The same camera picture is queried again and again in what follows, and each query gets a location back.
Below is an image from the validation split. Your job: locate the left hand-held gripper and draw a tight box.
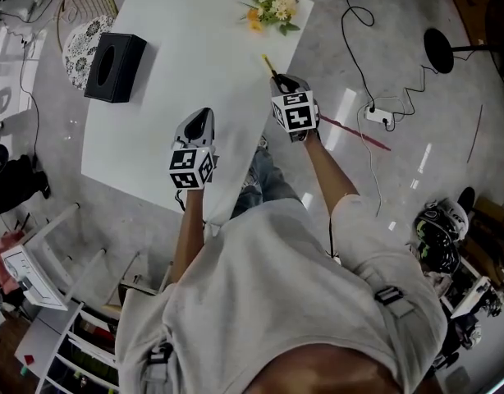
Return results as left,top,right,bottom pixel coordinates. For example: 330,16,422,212
168,108,218,190

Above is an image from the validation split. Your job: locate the long black floor cable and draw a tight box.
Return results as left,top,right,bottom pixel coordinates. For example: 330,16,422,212
18,25,43,160

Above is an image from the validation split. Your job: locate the black power adapter cable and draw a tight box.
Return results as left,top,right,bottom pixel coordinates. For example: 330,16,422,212
339,0,377,113

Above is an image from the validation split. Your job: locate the yellow white flower bouquet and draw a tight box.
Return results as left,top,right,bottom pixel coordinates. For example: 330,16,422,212
238,0,302,37

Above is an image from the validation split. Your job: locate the white cable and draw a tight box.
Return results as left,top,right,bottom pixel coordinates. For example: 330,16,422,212
355,95,408,220

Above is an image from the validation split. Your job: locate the person's right forearm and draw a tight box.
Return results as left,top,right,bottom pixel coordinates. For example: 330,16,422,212
302,131,363,215

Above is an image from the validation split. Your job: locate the person's grey shirt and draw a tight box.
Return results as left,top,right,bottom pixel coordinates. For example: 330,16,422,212
115,194,449,394

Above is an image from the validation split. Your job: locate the person's left forearm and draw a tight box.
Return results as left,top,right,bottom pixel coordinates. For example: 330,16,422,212
171,186,208,289

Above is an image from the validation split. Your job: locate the person's jeans leg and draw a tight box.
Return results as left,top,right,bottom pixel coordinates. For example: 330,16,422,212
230,147,303,221

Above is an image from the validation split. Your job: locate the yellow black pen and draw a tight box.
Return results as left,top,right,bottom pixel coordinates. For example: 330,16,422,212
261,53,280,80

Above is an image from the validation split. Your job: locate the black bag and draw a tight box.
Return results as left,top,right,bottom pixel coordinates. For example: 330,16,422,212
0,143,52,218

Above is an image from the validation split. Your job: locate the black round stand base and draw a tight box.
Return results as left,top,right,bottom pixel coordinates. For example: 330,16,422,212
423,27,504,75

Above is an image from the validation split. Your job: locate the thin black cable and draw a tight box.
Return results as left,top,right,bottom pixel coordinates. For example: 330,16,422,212
382,48,477,134

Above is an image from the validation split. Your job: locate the white shelf unit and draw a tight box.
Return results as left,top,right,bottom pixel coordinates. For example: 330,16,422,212
13,300,122,394

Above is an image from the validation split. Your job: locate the white framed board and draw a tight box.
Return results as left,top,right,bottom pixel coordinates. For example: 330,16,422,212
0,243,69,312

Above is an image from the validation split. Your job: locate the grey backpack strap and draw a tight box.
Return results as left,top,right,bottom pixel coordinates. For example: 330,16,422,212
373,284,418,320
143,341,174,394

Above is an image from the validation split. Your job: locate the floral seat cushion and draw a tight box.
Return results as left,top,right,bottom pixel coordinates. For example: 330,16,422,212
62,14,116,92

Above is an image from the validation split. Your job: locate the black tissue box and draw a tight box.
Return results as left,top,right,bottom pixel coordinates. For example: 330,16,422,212
83,32,149,104

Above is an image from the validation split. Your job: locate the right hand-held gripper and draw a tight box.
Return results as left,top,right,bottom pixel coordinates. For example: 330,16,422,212
270,74,321,143

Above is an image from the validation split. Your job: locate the white power strip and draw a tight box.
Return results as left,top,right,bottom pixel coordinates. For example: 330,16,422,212
364,103,396,126

